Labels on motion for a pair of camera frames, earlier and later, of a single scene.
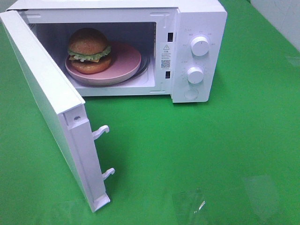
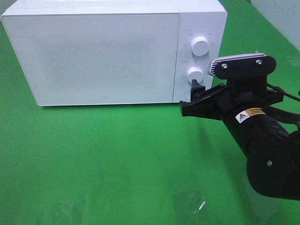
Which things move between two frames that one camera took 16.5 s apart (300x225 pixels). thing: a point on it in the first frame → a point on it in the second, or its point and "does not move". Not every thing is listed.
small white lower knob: (195, 75) does not move
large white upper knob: (200, 46) does not move
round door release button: (191, 94) does not move
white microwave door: (62, 108) → (96, 58)
